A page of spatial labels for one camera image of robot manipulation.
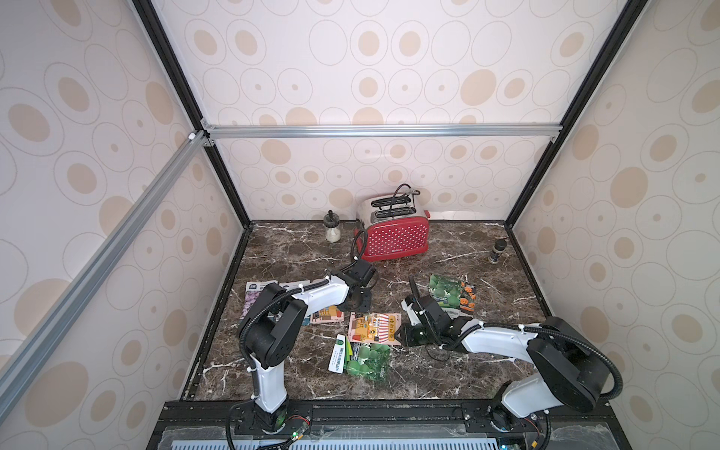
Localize orange flower seed packet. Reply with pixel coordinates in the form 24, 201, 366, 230
459, 281, 477, 314

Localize white orange-text seed packet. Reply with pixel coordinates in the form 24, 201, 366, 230
348, 312, 401, 346

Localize black right corner post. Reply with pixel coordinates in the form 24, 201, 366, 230
504, 0, 649, 234

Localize purple flower seed packet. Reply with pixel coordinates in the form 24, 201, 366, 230
241, 280, 276, 319

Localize small dark spice bottle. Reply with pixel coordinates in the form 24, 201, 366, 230
489, 239, 507, 264

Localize silver aluminium cross rail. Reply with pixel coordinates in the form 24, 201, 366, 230
205, 123, 563, 141

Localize black corner frame post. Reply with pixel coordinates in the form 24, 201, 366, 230
130, 0, 252, 229

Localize glass jar with white granules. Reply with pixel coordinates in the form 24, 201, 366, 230
322, 210, 341, 243

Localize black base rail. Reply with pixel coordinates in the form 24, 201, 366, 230
147, 399, 631, 449

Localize orange marigold seed packet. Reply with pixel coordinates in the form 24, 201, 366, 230
310, 306, 344, 324

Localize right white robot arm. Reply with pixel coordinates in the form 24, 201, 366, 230
400, 292, 624, 431

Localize red polka dot toaster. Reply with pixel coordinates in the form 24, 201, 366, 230
354, 183, 431, 262

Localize silver aluminium side rail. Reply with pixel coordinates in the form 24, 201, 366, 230
1, 129, 209, 421

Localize green pea seed packet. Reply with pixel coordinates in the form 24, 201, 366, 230
328, 335, 391, 382

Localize white green-text seed packet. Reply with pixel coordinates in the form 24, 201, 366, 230
429, 274, 471, 309

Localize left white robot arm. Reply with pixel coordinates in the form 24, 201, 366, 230
238, 259, 377, 414

